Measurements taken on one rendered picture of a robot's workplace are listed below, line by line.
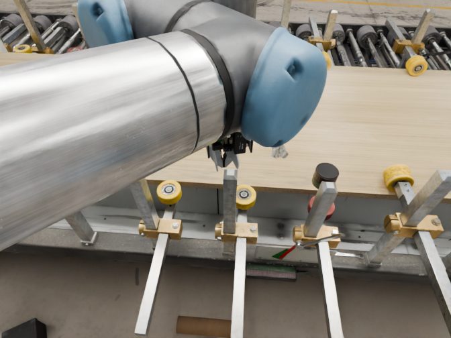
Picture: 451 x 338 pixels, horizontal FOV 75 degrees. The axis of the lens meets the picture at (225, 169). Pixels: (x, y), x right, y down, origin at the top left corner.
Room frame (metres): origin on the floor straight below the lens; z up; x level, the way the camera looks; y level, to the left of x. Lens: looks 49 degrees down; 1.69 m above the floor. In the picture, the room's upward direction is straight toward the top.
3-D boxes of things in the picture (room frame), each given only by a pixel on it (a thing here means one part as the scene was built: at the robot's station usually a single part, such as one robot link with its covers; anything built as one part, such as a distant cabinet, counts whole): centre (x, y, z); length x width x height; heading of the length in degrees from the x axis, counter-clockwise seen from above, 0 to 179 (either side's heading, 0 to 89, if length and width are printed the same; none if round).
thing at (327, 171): (0.50, -0.27, 1.00); 0.06 x 0.06 x 0.22; 85
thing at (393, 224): (0.43, -0.53, 0.95); 0.13 x 0.06 x 0.05; 85
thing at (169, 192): (0.59, 0.19, 0.85); 0.08 x 0.08 x 0.11
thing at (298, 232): (0.45, -0.28, 0.85); 0.13 x 0.06 x 0.05; 85
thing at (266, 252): (0.43, -0.23, 0.75); 0.26 x 0.01 x 0.10; 85
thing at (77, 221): (0.51, 0.50, 0.93); 0.05 x 0.04 x 0.45; 85
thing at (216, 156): (0.36, 0.02, 1.31); 0.06 x 0.03 x 0.09; 10
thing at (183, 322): (0.37, 0.09, 0.04); 0.30 x 0.08 x 0.08; 85
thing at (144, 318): (0.39, 0.20, 0.82); 0.43 x 0.03 x 0.04; 175
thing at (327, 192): (0.45, -0.26, 0.87); 0.03 x 0.03 x 0.48; 85
